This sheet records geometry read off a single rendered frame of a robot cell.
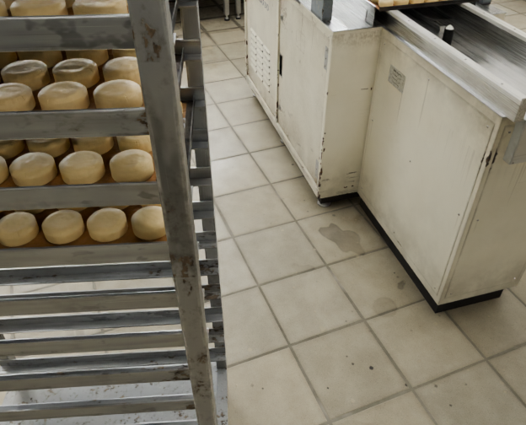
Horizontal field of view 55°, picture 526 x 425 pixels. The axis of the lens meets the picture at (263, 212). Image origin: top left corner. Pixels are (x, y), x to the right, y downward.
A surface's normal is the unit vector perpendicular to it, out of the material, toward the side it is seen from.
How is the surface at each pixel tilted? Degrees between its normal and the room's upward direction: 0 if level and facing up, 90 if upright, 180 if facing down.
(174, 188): 90
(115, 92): 0
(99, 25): 90
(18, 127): 90
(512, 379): 0
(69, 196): 90
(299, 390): 0
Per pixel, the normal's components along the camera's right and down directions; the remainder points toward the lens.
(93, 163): 0.00, -0.77
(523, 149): 0.28, 0.62
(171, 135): 0.07, 0.64
